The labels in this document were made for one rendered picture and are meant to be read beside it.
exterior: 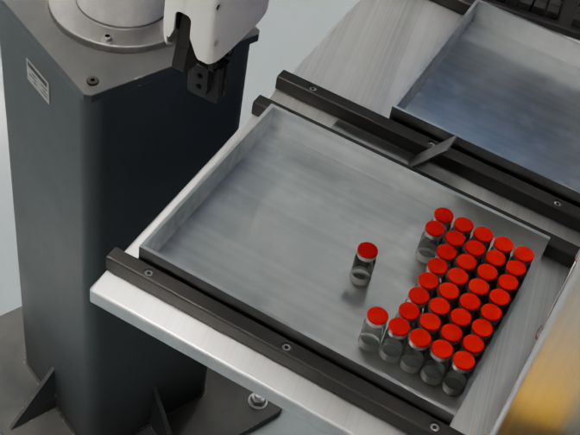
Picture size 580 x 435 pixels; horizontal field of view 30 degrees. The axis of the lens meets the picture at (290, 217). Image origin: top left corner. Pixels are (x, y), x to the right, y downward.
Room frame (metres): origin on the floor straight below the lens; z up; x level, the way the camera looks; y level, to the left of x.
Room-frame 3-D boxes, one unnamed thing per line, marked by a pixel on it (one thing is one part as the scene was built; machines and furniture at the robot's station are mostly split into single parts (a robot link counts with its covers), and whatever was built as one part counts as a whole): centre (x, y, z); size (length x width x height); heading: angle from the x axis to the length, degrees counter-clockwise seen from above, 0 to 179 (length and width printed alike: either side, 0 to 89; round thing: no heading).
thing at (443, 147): (0.91, -0.09, 0.91); 0.14 x 0.03 x 0.06; 69
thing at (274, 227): (0.74, -0.07, 0.90); 0.34 x 0.26 x 0.04; 69
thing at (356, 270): (0.72, -0.08, 0.90); 0.02 x 0.02 x 0.04
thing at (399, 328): (0.70, -0.15, 0.90); 0.18 x 0.02 x 0.05; 159
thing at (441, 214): (0.79, -0.16, 0.90); 0.02 x 0.02 x 0.05
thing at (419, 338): (0.70, -0.17, 0.90); 0.18 x 0.02 x 0.05; 159
